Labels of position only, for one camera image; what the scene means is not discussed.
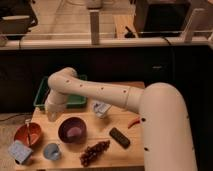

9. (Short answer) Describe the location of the bunch of dark grapes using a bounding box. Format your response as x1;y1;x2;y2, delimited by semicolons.
80;140;110;167

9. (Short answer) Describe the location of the orange carrot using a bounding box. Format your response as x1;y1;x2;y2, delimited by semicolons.
127;117;140;129

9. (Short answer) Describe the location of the green plastic tray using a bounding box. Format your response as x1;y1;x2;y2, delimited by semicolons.
33;76;87;110

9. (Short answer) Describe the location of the grey metal post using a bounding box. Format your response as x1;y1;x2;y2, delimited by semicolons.
90;10;100;45

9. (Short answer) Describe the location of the purple bowl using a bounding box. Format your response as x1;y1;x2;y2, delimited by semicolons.
58;117;87;143

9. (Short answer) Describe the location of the blue sponge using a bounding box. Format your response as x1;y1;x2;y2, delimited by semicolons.
8;140;33;164

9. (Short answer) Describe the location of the orange bowl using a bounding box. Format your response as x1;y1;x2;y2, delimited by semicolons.
14;122;42;147

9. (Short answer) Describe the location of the metal spoon in bowl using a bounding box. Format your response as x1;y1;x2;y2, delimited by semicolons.
25;120;31;146

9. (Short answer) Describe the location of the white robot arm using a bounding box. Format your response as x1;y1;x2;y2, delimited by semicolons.
45;67;198;171

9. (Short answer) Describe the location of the black box behind rail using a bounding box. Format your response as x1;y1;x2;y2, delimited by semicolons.
133;0;190;37

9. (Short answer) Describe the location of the light blue cup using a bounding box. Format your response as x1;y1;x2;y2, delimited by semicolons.
43;143;61;161

